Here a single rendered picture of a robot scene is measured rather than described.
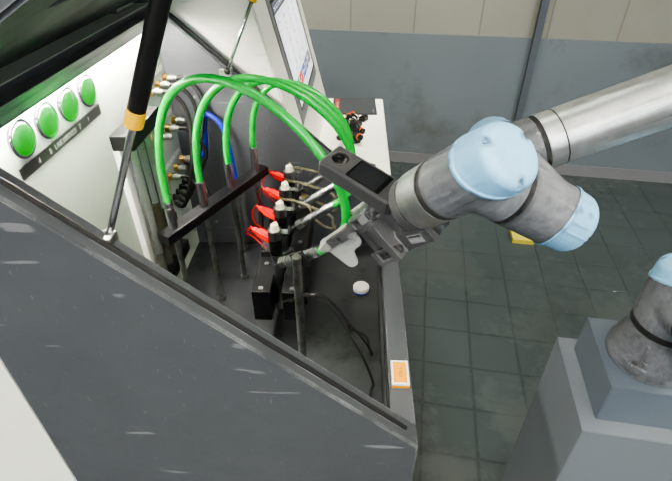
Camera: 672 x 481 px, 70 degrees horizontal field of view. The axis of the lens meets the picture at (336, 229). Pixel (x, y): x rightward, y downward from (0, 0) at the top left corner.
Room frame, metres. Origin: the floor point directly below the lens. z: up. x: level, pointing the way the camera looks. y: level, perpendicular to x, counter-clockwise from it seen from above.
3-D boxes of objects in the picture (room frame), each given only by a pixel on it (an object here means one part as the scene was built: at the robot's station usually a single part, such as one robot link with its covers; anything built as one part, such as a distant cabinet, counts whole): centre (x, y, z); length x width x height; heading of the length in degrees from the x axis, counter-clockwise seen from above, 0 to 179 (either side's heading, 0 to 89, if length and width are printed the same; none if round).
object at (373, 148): (1.45, -0.06, 0.96); 0.70 x 0.22 x 0.03; 178
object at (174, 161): (1.01, 0.37, 1.20); 0.13 x 0.03 x 0.31; 178
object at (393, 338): (0.75, -0.12, 0.87); 0.62 x 0.04 x 0.16; 178
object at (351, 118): (1.49, -0.06, 1.01); 0.23 x 0.11 x 0.06; 178
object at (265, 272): (0.88, 0.12, 0.91); 0.34 x 0.10 x 0.15; 178
